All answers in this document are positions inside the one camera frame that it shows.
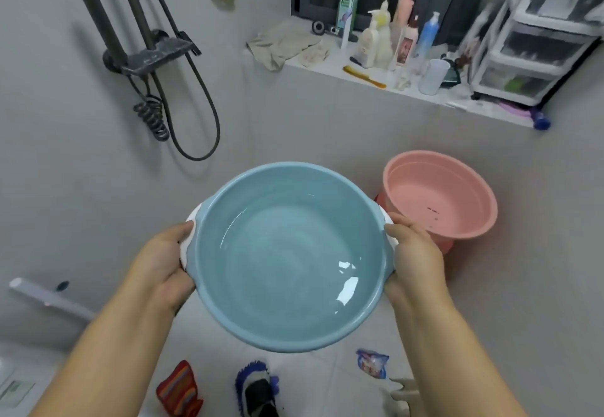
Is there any blue bottle cap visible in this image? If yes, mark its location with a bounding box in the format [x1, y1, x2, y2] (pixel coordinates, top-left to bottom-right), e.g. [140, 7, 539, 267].
[530, 108, 553, 131]

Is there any beige rag cloth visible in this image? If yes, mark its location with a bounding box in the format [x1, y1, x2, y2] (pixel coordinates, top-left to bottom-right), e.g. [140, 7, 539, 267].
[246, 21, 322, 72]

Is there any pink plastic basin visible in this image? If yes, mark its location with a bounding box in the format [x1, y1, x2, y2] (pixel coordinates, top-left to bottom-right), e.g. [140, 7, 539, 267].
[376, 150, 499, 256]

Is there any black shower hose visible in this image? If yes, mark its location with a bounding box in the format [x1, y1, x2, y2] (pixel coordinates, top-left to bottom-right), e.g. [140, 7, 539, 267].
[126, 0, 221, 162]

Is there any white wall bar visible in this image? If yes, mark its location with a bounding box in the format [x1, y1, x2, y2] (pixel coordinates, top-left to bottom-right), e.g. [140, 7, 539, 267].
[8, 277, 97, 322]

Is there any person's left hand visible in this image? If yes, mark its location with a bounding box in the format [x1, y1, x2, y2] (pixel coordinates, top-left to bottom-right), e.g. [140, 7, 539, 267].
[129, 221, 197, 314]

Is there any dark grey shower fixture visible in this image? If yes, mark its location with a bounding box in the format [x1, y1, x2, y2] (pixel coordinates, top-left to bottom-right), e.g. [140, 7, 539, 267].
[75, 0, 203, 76]

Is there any small colourful packet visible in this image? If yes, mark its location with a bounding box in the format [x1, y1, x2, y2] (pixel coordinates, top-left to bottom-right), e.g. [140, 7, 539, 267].
[356, 349, 389, 380]

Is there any blue chenille mop slipper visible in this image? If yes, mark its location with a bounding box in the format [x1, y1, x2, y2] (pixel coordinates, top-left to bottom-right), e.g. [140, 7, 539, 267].
[234, 360, 282, 417]

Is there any red striped cloth mitt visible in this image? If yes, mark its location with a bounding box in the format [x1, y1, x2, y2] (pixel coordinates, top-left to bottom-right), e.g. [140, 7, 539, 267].
[156, 360, 204, 417]

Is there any translucent plastic cup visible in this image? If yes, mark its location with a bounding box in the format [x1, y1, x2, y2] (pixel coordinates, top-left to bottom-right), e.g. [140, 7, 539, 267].
[418, 58, 451, 96]

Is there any person's left forearm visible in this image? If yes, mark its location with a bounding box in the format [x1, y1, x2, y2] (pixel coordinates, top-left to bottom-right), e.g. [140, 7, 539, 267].
[29, 268, 182, 417]

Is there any black coiled hose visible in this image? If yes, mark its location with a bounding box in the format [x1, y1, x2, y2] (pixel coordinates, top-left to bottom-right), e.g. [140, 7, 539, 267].
[133, 95, 171, 143]

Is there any blue plastic wash basin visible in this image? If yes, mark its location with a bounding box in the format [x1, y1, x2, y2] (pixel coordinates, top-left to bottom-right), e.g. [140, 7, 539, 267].
[182, 162, 400, 354]

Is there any pink label lotion bottle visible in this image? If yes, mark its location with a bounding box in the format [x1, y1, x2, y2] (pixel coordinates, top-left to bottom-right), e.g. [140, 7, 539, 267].
[395, 15, 421, 67]

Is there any person's right forearm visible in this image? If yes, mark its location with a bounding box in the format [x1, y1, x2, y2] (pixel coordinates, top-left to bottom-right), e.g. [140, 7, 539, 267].
[386, 280, 541, 417]

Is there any blue white pump bottle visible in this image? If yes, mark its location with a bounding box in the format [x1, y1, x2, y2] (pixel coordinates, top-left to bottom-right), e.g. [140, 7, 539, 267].
[415, 11, 441, 59]

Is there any person's right hand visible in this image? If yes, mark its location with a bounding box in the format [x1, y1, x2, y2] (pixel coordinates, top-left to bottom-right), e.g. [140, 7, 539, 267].
[383, 214, 448, 311]

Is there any pink pump bottle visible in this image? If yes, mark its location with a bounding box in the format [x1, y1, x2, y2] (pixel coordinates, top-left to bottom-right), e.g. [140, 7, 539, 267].
[393, 0, 420, 30]

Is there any yellow comb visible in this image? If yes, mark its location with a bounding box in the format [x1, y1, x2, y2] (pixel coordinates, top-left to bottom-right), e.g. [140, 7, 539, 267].
[343, 65, 388, 90]

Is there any white plastic drawer unit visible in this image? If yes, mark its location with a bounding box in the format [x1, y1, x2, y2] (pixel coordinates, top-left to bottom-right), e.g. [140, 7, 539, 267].
[469, 0, 604, 107]

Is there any cream pump bottle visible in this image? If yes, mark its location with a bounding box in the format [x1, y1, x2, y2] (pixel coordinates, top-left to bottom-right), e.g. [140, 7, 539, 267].
[375, 0, 395, 69]

